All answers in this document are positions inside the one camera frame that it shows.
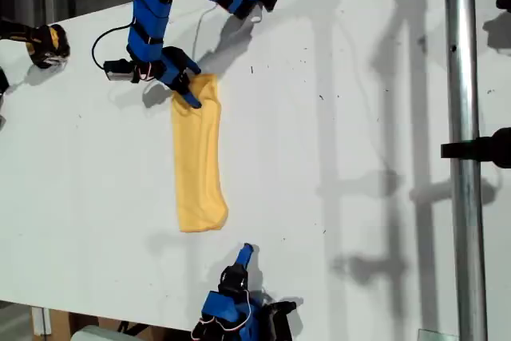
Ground yellow towel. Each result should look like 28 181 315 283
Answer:
170 73 230 234

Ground thin white cable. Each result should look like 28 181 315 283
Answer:
192 4 220 61

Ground white table leg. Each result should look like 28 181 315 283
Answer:
31 306 52 337

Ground black camera stalk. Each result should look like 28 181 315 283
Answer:
129 60 145 85

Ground steel post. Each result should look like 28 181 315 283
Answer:
442 0 490 341

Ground black camera cable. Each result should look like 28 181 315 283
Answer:
91 25 131 70

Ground pale plastic container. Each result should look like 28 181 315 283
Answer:
71 324 121 341

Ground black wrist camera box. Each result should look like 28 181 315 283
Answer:
265 299 299 341
103 58 135 84

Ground black clamp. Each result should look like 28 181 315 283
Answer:
440 127 511 169

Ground brown cardboard box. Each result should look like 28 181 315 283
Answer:
47 308 192 341

